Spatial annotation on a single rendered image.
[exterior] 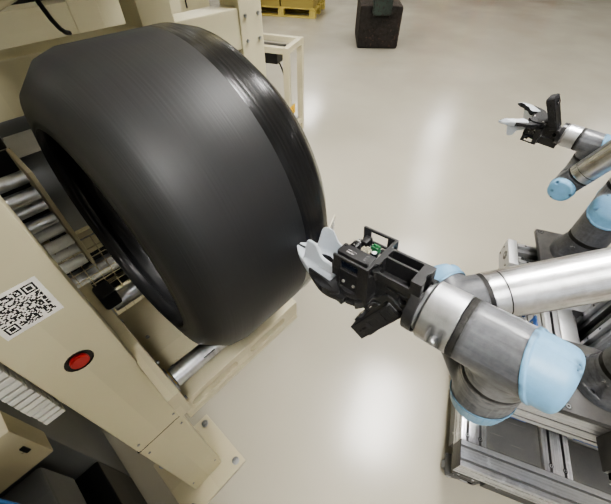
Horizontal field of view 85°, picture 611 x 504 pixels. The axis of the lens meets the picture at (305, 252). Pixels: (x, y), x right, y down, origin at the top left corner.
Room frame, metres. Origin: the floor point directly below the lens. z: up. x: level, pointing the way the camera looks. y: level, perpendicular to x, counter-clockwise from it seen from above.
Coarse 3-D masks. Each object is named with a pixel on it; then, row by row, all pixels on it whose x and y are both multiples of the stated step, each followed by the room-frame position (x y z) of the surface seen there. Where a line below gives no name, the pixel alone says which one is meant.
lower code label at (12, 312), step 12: (12, 288) 0.26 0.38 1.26; (24, 288) 0.26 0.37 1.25; (36, 288) 0.27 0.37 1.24; (0, 300) 0.24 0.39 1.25; (12, 300) 0.25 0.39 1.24; (24, 300) 0.26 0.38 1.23; (36, 300) 0.26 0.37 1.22; (48, 300) 0.27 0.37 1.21; (0, 312) 0.24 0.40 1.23; (12, 312) 0.24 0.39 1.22; (24, 312) 0.25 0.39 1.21; (36, 312) 0.26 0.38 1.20; (48, 312) 0.26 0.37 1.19; (0, 324) 0.23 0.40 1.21; (12, 324) 0.24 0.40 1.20; (24, 324) 0.24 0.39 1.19; (12, 336) 0.23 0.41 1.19
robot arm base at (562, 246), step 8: (568, 232) 0.84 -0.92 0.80; (560, 240) 0.83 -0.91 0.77; (568, 240) 0.81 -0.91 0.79; (576, 240) 0.79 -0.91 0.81; (552, 248) 0.83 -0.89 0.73; (560, 248) 0.80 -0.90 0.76; (568, 248) 0.79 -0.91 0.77; (576, 248) 0.77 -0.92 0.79; (584, 248) 0.76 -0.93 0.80; (592, 248) 0.75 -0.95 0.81; (600, 248) 0.75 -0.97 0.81; (560, 256) 0.78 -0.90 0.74
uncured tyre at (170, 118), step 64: (64, 64) 0.44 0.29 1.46; (128, 64) 0.45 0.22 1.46; (192, 64) 0.48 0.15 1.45; (64, 128) 0.38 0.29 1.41; (128, 128) 0.36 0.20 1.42; (192, 128) 0.39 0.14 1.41; (256, 128) 0.43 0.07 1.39; (128, 192) 0.32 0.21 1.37; (192, 192) 0.32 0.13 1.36; (256, 192) 0.36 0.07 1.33; (320, 192) 0.43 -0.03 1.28; (128, 256) 0.55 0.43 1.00; (192, 256) 0.28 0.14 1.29; (256, 256) 0.31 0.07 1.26; (192, 320) 0.27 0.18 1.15; (256, 320) 0.29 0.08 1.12
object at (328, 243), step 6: (324, 228) 0.36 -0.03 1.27; (330, 228) 0.35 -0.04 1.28; (324, 234) 0.35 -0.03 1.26; (330, 234) 0.35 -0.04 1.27; (324, 240) 0.35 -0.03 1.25; (330, 240) 0.35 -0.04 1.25; (336, 240) 0.34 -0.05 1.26; (318, 246) 0.36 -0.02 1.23; (324, 246) 0.35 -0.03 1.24; (330, 246) 0.34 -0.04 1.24; (336, 246) 0.34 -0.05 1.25; (324, 252) 0.34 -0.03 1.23; (330, 252) 0.34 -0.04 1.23; (336, 252) 0.34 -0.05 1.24; (330, 258) 0.33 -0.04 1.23
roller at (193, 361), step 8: (192, 352) 0.33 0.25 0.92; (200, 352) 0.33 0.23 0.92; (208, 352) 0.34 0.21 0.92; (216, 352) 0.34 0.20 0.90; (184, 360) 0.31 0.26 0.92; (192, 360) 0.31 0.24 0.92; (200, 360) 0.32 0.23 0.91; (208, 360) 0.32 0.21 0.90; (176, 368) 0.30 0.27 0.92; (184, 368) 0.30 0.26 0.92; (192, 368) 0.30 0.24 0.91; (200, 368) 0.31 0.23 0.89; (176, 376) 0.28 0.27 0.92; (184, 376) 0.28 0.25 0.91
